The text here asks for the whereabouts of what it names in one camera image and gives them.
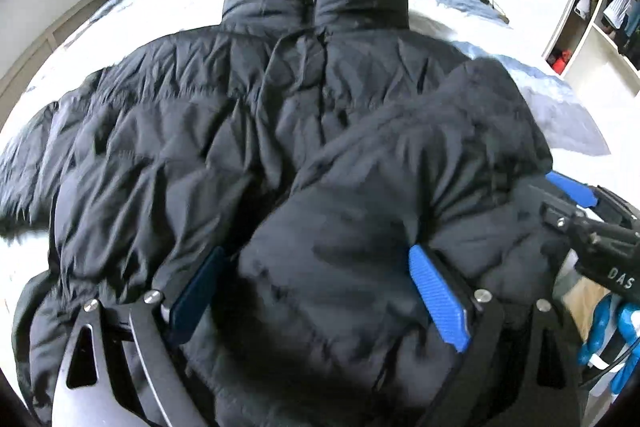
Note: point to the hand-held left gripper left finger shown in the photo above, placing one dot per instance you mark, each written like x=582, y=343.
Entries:
x=197, y=294

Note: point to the red items in wardrobe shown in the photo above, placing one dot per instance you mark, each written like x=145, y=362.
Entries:
x=560, y=58

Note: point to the black puffer jacket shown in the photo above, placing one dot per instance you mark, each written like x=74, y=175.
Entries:
x=260, y=147

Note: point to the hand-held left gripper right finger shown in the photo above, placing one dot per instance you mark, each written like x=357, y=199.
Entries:
x=440, y=302

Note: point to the person's right hand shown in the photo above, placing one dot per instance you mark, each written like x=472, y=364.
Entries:
x=605, y=332

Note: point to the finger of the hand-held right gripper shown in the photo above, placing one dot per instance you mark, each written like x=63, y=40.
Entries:
x=542, y=202
x=570, y=188

